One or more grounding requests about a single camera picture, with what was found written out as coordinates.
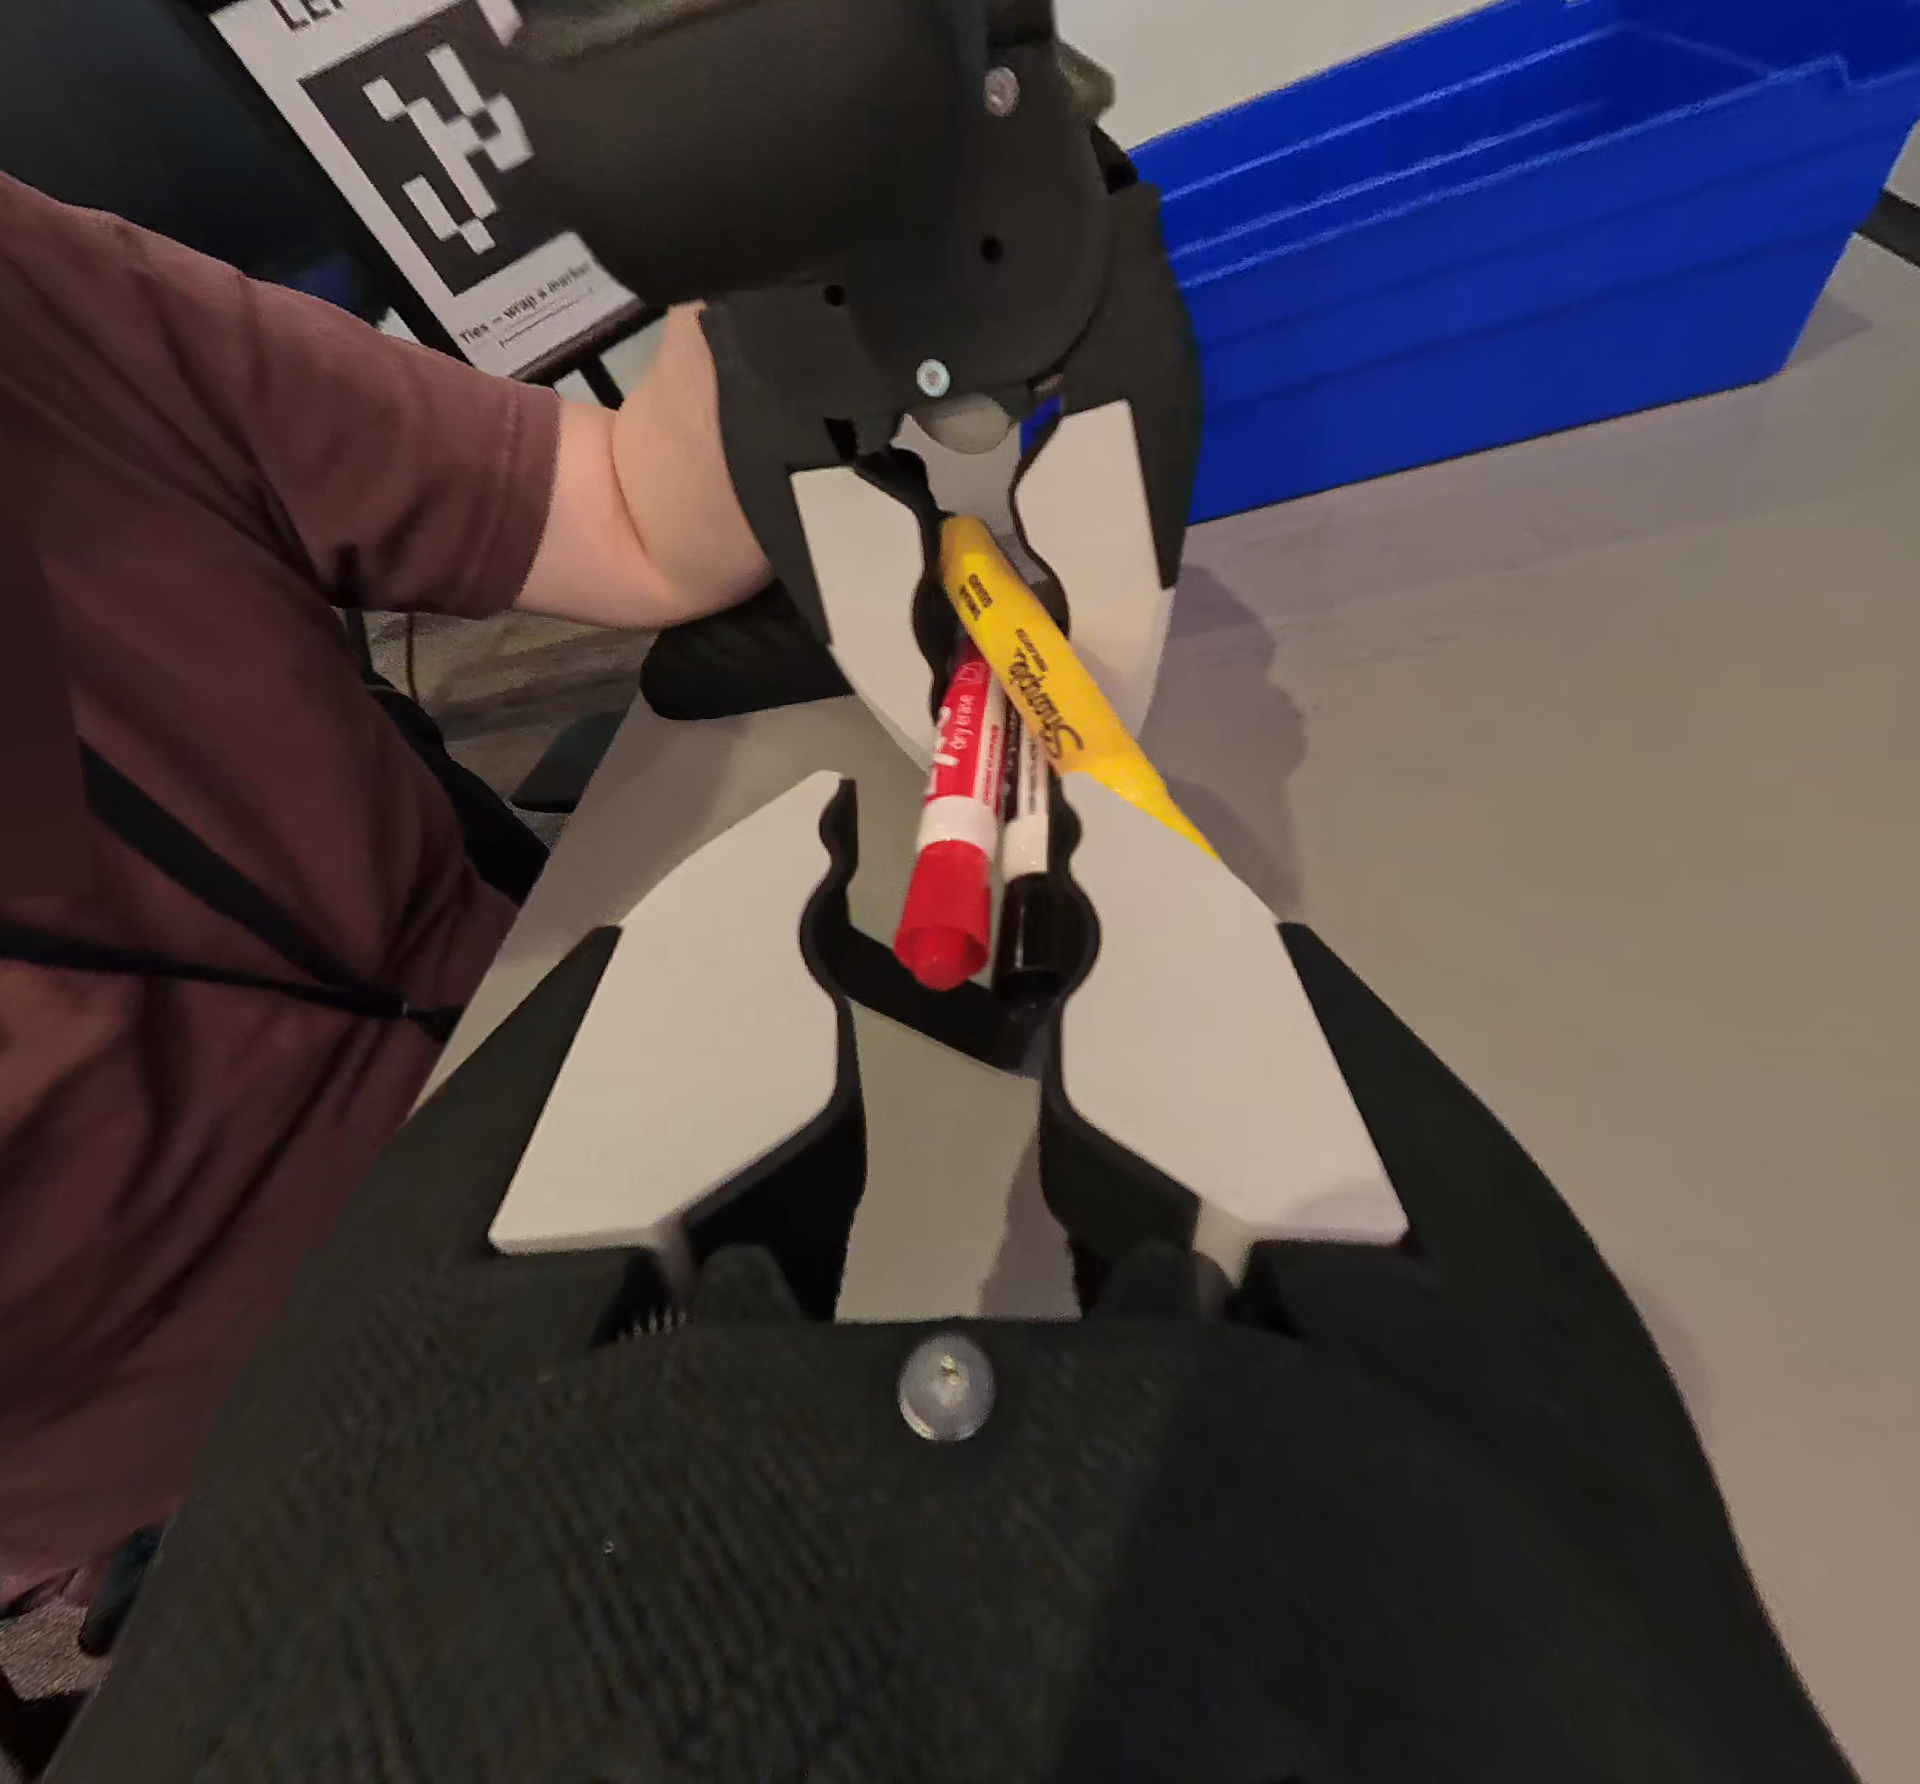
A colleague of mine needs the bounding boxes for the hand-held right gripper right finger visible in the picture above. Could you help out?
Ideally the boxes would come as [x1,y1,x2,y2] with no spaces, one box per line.
[1034,785,1416,1252]

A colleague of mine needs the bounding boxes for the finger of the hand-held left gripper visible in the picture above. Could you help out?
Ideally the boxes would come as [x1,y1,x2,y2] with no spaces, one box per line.
[784,448,963,776]
[1014,388,1190,749]

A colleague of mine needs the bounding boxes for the person in maroon shirt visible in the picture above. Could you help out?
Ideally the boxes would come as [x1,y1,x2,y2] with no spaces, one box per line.
[0,168,569,1620]

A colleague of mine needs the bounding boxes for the red dry erase marker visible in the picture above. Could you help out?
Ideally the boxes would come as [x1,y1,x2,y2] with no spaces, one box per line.
[893,636,1009,993]

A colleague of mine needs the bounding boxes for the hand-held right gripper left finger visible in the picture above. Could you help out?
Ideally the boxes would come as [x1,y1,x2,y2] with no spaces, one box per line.
[485,766,875,1253]

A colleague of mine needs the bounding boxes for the black chair armrest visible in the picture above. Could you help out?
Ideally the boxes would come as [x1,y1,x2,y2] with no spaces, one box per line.
[642,580,860,727]

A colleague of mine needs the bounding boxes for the black lanyard strap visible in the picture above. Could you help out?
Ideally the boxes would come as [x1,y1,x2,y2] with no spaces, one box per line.
[0,732,461,1047]

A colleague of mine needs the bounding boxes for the blue plastic bin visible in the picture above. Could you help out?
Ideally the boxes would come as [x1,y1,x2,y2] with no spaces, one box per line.
[1014,0,1920,528]

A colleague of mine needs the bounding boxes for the yellow highlighter marker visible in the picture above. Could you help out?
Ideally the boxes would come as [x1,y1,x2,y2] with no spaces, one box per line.
[937,511,1226,860]

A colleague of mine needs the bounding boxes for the black dry erase marker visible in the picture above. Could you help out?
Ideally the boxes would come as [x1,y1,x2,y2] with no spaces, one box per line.
[992,701,1064,1019]

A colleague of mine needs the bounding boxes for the black hook-and-loop strap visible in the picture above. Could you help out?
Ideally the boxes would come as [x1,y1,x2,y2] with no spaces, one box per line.
[814,912,1057,1073]

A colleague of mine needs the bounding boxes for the person's left forearm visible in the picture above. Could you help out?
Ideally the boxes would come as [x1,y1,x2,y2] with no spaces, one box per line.
[515,305,777,626]

